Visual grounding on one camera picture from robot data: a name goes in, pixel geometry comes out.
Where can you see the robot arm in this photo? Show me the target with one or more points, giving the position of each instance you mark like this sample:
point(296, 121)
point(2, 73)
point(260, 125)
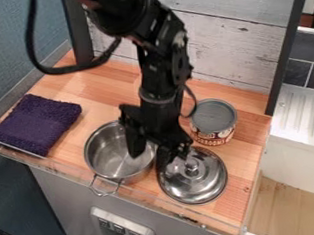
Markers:
point(160, 55)

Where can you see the black metal post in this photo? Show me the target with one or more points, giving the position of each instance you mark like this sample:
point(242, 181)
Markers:
point(79, 34)
point(289, 44)

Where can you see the silver lid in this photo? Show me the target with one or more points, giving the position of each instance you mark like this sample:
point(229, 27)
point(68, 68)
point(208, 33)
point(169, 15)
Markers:
point(195, 180)

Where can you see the brown and white can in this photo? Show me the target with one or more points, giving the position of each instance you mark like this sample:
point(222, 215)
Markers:
point(213, 119)

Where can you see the silver pot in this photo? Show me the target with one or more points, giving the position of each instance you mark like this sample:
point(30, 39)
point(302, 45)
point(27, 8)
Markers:
point(111, 159)

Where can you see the purple cloth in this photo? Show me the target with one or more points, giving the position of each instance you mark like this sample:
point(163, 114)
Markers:
point(33, 123)

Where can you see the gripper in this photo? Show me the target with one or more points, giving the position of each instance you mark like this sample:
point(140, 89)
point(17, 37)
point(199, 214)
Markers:
point(158, 122)

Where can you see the white counter unit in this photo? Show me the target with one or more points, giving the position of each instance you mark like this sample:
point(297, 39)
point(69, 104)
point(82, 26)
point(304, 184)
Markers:
point(299, 137)

